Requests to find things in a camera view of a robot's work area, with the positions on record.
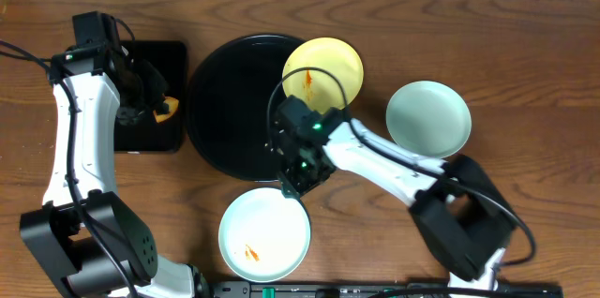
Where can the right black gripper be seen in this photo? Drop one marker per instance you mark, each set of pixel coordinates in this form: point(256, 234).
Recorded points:
point(288, 178)

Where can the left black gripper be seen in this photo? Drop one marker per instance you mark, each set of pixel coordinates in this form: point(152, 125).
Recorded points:
point(153, 90)

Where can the yellow green scrub sponge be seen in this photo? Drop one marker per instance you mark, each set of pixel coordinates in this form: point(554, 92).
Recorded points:
point(166, 109)

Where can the mint green plate with stain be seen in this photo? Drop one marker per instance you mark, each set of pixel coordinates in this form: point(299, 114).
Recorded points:
point(428, 118)

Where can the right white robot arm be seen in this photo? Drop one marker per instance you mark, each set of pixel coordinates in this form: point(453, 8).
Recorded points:
point(464, 220)

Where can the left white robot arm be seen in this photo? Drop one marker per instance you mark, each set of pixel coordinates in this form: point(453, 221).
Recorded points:
point(84, 237)

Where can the black rectangular tray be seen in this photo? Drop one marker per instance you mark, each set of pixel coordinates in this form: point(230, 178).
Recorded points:
point(170, 58)

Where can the black round tray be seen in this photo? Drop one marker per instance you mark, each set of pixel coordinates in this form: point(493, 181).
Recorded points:
point(229, 96)

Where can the yellow plate with stain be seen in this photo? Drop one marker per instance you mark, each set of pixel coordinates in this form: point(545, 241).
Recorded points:
point(333, 74)

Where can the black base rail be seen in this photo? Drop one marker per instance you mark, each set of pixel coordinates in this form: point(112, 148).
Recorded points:
point(243, 289)

